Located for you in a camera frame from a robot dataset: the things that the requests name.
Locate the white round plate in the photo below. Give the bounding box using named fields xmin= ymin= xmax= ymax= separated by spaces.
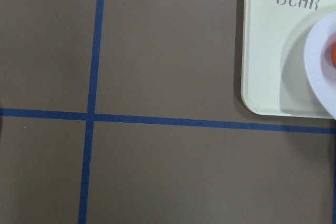
xmin=304 ymin=12 xmax=335 ymax=119

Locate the orange mandarin fruit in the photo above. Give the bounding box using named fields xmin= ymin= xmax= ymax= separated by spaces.
xmin=330 ymin=43 xmax=336 ymax=67

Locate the cream bear tray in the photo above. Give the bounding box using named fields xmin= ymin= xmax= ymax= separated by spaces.
xmin=241 ymin=0 xmax=335 ymax=119

